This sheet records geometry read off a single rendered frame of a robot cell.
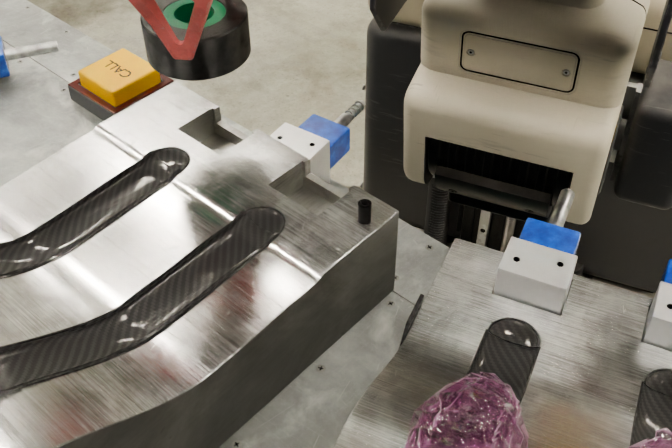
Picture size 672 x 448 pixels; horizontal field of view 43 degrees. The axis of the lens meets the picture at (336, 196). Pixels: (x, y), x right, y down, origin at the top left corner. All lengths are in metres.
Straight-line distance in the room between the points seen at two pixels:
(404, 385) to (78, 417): 0.20
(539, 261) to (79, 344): 0.32
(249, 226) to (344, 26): 1.97
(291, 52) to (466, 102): 1.59
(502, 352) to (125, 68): 0.50
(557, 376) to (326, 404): 0.17
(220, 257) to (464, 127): 0.38
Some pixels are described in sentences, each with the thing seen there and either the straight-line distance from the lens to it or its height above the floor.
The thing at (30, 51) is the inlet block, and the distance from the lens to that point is 0.98.
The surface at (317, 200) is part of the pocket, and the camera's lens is 0.69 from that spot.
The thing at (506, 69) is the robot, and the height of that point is 0.83.
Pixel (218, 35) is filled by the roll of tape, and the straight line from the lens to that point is 0.63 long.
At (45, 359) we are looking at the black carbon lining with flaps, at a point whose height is 0.90.
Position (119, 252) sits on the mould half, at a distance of 0.64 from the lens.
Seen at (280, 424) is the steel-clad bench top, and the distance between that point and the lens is 0.63.
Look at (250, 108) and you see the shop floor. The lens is 2.25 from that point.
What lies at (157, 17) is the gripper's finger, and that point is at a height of 1.03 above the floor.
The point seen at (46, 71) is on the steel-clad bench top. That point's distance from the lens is 1.00.
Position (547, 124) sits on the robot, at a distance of 0.90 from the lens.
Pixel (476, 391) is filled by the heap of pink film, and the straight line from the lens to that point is 0.53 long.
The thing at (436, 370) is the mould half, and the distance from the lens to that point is 0.58.
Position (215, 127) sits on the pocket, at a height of 0.87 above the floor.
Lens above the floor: 1.33
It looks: 42 degrees down
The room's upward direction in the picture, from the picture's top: straight up
